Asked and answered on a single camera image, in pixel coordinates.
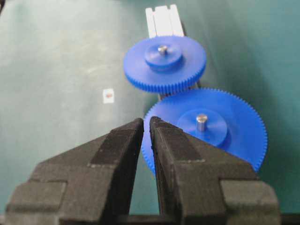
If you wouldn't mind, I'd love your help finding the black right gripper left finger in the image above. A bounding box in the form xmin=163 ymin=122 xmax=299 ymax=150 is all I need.
xmin=4 ymin=118 xmax=143 ymax=225

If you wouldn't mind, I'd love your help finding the aluminium extrusion rail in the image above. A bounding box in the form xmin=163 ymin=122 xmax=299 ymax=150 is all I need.
xmin=145 ymin=4 xmax=202 ymax=99

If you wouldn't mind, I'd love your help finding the small white paper tag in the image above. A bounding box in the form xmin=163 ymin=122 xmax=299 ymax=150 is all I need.
xmin=102 ymin=88 xmax=114 ymax=104

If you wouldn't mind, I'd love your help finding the small blue gear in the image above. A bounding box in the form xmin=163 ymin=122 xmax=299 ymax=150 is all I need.
xmin=123 ymin=36 xmax=207 ymax=94

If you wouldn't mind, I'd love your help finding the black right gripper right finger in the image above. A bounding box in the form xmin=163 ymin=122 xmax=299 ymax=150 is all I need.
xmin=150 ymin=117 xmax=281 ymax=225

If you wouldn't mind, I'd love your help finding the large blue gear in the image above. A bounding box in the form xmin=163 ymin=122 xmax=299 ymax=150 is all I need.
xmin=142 ymin=88 xmax=268 ymax=173

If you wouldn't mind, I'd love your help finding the steel shaft under large gear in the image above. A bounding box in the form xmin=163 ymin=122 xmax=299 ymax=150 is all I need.
xmin=196 ymin=113 xmax=208 ymax=132

